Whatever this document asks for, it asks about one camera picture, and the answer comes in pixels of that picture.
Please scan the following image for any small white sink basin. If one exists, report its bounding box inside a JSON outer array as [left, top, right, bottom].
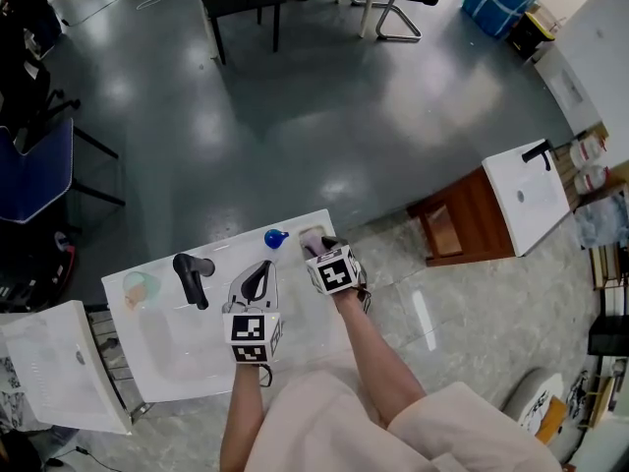
[[481, 138, 572, 259]]

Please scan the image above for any wooden slatted platform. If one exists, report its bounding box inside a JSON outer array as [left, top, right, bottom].
[[552, 125, 613, 210]]

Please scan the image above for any person's left forearm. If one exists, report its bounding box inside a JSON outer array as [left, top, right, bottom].
[[219, 361, 267, 472]]

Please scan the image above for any pale green translucent cup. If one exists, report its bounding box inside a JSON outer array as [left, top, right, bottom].
[[121, 269, 164, 315]]

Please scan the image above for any black white marbled slab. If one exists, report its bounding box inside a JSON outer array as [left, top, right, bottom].
[[0, 355, 27, 435]]

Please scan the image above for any red and black appliance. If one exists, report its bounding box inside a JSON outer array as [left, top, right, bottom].
[[48, 230, 79, 287]]

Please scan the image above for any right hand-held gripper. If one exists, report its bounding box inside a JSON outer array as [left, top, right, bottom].
[[302, 235, 371, 314]]

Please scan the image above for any slim black faucet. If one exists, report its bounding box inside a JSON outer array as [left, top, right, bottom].
[[521, 140, 555, 173]]

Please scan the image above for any thick black faucet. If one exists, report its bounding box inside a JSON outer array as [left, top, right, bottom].
[[172, 252, 217, 311]]

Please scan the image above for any wooden shelf rack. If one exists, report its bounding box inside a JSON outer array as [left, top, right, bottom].
[[587, 242, 629, 293]]

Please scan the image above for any black flat panel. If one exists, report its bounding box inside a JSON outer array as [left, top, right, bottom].
[[587, 314, 629, 359]]

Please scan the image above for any clear bottle with blue pump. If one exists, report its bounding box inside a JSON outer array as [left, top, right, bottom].
[[262, 227, 292, 253]]

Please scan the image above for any person's beige clothing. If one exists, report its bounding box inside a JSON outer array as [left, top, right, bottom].
[[243, 369, 561, 472]]

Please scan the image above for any white square sink basin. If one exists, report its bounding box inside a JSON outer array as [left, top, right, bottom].
[[0, 299, 134, 436]]

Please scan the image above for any plastic-wrapped panel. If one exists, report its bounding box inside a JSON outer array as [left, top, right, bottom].
[[573, 192, 629, 251]]

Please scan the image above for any orange cushion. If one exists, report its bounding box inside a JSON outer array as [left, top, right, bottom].
[[534, 394, 567, 445]]

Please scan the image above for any metal wire rack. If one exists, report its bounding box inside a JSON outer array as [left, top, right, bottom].
[[86, 306, 154, 422]]

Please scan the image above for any black white patterned cloth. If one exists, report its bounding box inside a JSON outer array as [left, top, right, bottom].
[[566, 370, 592, 420]]

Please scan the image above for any person's right forearm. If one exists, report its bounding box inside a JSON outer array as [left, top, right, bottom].
[[333, 287, 428, 428]]

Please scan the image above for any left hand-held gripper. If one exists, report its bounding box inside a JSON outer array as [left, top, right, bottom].
[[221, 260, 285, 365]]

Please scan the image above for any black bin with yellow lid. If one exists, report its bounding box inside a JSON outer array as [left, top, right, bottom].
[[505, 11, 560, 62]]

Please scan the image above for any brown wooden vanity cabinet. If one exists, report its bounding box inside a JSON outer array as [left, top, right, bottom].
[[406, 167, 518, 268]]

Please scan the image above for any blue padded chair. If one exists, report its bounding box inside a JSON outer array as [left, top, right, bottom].
[[0, 117, 127, 226]]

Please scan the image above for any large white sink basin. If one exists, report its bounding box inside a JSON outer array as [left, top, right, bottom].
[[100, 207, 369, 404]]

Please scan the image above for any white patterned bean bag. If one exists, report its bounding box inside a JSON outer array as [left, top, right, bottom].
[[499, 367, 567, 454]]

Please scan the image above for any long white desk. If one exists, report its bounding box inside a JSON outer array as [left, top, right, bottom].
[[288, 0, 383, 39]]

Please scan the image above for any beige wooden comb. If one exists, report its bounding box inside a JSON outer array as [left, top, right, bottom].
[[125, 282, 148, 312]]

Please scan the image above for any white jug with red label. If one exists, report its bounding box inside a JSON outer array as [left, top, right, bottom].
[[568, 134, 607, 169], [573, 164, 612, 197]]

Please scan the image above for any black floor cable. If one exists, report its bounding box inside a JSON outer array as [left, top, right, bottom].
[[48, 443, 122, 472]]

